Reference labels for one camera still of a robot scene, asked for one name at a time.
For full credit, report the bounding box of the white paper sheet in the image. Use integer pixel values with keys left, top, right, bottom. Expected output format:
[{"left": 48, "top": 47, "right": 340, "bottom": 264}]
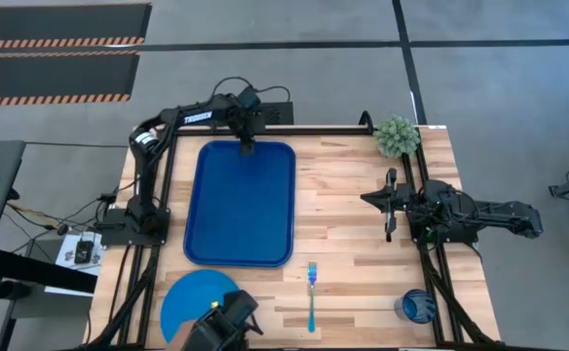
[{"left": 44, "top": 232, "right": 106, "bottom": 297}]

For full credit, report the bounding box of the blue textured plastic cup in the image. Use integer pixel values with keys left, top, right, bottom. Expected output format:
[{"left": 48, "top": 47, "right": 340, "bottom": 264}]
[{"left": 394, "top": 289, "right": 437, "bottom": 326}]

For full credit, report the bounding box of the light blue plate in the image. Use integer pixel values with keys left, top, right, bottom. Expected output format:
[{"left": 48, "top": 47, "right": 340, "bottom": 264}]
[{"left": 160, "top": 268, "right": 241, "bottom": 344}]

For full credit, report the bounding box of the black cable bundle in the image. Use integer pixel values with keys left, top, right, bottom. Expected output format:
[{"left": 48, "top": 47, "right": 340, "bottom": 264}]
[{"left": 1, "top": 190, "right": 137, "bottom": 238}]

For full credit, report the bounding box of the black orange-striped floor mat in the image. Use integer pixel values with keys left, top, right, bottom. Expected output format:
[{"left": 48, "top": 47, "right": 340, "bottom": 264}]
[
  {"left": 0, "top": 50, "right": 141, "bottom": 107},
  {"left": 0, "top": 2, "right": 153, "bottom": 51}
]

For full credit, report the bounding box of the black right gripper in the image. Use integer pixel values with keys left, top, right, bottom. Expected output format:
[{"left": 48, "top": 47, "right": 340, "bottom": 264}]
[{"left": 360, "top": 168, "right": 415, "bottom": 244}]

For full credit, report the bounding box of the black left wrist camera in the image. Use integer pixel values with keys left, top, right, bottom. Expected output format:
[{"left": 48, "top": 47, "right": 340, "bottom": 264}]
[{"left": 237, "top": 86, "right": 263, "bottom": 111}]

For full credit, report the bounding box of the black power supply box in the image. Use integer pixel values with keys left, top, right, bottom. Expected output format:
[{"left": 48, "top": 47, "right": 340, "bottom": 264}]
[{"left": 259, "top": 100, "right": 295, "bottom": 127}]

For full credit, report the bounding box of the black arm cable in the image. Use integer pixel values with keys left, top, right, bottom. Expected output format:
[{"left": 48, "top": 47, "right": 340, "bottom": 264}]
[{"left": 210, "top": 75, "right": 292, "bottom": 104}]

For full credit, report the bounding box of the iridescent metal fork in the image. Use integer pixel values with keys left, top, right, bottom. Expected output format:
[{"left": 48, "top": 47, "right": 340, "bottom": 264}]
[{"left": 306, "top": 260, "right": 319, "bottom": 334}]

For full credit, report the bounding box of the small black device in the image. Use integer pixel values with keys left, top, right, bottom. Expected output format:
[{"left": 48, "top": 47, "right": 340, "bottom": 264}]
[{"left": 73, "top": 239, "right": 95, "bottom": 265}]

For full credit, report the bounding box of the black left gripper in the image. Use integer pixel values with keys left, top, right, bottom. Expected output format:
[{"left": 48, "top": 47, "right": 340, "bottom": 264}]
[{"left": 233, "top": 107, "right": 267, "bottom": 157}]

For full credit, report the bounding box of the green succulent in white pot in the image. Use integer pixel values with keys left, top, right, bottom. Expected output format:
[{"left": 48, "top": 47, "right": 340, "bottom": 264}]
[{"left": 372, "top": 114, "right": 421, "bottom": 160}]

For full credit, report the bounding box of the blue plastic tray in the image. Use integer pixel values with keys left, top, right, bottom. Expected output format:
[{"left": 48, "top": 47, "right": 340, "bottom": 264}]
[{"left": 182, "top": 139, "right": 297, "bottom": 268}]

